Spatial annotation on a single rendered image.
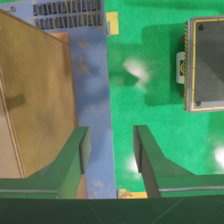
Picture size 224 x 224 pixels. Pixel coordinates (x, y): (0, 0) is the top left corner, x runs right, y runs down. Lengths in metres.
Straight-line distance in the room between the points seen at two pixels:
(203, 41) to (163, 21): 0.44
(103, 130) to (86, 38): 0.52
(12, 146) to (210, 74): 1.32
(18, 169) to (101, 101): 0.61
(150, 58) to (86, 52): 0.80
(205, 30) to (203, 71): 0.29
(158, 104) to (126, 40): 0.67
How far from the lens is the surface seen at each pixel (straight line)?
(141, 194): 2.11
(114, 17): 1.60
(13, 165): 0.44
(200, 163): 2.07
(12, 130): 0.39
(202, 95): 1.41
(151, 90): 1.59
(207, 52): 1.40
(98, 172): 1.12
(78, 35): 0.94
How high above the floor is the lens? 1.54
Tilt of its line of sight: 75 degrees down
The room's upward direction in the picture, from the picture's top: 177 degrees counter-clockwise
